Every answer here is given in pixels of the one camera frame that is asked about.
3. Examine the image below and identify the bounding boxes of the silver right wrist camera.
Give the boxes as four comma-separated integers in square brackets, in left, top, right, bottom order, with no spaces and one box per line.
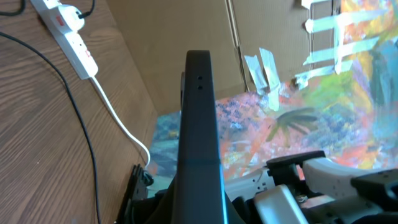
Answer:
[254,185,308,224]

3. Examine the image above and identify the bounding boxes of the white tape strips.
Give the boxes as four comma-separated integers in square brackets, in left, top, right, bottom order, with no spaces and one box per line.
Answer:
[244,0,389,111]

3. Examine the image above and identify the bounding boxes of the white power strip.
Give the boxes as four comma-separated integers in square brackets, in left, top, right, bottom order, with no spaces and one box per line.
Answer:
[30,0,98,80]

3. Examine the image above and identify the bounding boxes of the blue Samsung Galaxy smartphone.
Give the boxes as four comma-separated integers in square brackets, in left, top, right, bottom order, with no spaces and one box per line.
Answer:
[172,50,228,224]

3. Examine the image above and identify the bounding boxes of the white power strip cord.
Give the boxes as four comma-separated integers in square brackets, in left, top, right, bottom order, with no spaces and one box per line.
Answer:
[90,76,152,169]

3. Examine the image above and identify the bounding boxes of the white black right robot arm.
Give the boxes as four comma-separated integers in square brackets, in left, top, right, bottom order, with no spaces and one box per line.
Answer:
[225,151,397,223]

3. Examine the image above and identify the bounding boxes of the white charger plug adapter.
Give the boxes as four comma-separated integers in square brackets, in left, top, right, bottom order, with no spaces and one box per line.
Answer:
[51,4,85,34]

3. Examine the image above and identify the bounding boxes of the black USB charging cable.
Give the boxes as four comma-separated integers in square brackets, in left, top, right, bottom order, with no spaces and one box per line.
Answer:
[0,0,102,224]

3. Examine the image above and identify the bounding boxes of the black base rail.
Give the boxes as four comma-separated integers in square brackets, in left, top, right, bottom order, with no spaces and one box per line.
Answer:
[114,164,154,224]

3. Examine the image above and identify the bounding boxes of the colourful painted sheet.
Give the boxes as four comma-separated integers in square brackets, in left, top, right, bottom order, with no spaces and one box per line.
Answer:
[146,0,398,200]

